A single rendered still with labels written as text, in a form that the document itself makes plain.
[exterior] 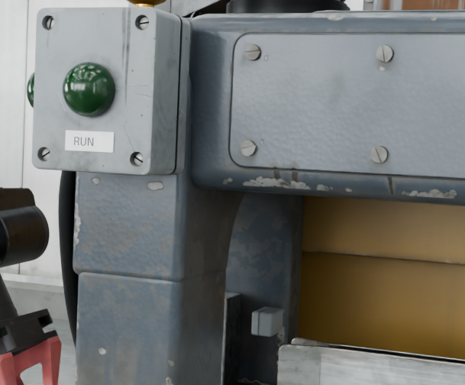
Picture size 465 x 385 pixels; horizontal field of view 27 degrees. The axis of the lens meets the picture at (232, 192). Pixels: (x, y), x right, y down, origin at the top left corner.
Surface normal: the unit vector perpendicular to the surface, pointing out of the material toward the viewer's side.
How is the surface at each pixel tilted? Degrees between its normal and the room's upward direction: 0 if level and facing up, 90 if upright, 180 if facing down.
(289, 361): 90
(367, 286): 90
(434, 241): 90
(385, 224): 90
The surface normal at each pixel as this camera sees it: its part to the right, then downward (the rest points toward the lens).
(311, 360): -0.11, 0.04
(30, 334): 0.83, -0.44
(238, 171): -0.36, 0.22
